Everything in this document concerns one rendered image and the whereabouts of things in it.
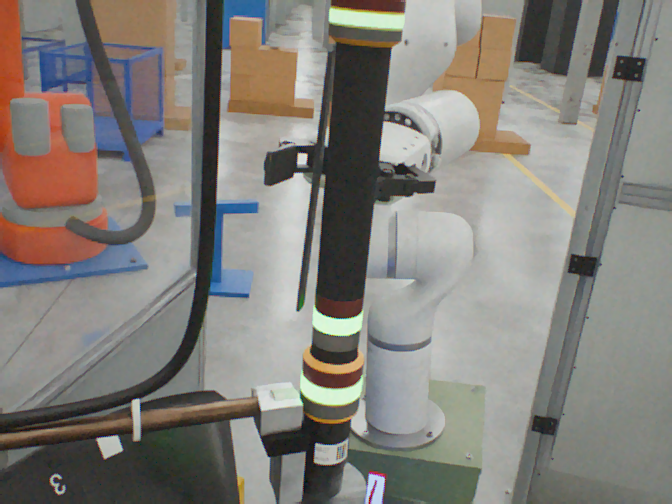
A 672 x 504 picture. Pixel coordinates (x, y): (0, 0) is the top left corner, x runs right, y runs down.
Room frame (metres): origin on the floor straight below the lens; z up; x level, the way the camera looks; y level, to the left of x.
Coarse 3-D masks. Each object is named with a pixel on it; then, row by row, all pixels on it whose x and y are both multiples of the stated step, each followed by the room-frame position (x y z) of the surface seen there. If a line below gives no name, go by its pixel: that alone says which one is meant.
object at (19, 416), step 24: (216, 0) 0.38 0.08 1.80; (216, 24) 0.38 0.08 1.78; (216, 48) 0.38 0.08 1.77; (216, 72) 0.38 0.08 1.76; (216, 96) 0.38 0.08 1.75; (216, 120) 0.38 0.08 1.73; (216, 144) 0.38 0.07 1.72; (216, 168) 0.38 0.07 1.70; (216, 192) 0.38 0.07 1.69; (192, 312) 0.38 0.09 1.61; (192, 336) 0.38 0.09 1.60; (144, 384) 0.37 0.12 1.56; (48, 408) 0.35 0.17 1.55; (72, 408) 0.35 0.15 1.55; (96, 408) 0.35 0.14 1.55
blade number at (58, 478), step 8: (48, 472) 0.44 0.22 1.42; (56, 472) 0.44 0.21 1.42; (64, 472) 0.44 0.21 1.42; (40, 480) 0.43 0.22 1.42; (48, 480) 0.43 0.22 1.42; (56, 480) 0.44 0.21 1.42; (64, 480) 0.44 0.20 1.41; (48, 488) 0.43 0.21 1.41; (56, 488) 0.43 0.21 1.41; (64, 488) 0.44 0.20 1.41; (72, 488) 0.44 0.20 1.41; (56, 496) 0.43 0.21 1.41; (64, 496) 0.43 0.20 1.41
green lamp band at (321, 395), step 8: (304, 384) 0.41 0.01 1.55; (360, 384) 0.41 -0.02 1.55; (304, 392) 0.41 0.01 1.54; (312, 392) 0.40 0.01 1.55; (320, 392) 0.40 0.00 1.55; (328, 392) 0.40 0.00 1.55; (336, 392) 0.40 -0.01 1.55; (344, 392) 0.40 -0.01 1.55; (352, 392) 0.40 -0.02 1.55; (360, 392) 0.41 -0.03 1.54; (320, 400) 0.40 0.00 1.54; (328, 400) 0.40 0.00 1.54; (336, 400) 0.40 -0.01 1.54; (344, 400) 0.40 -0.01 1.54; (352, 400) 0.40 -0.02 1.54
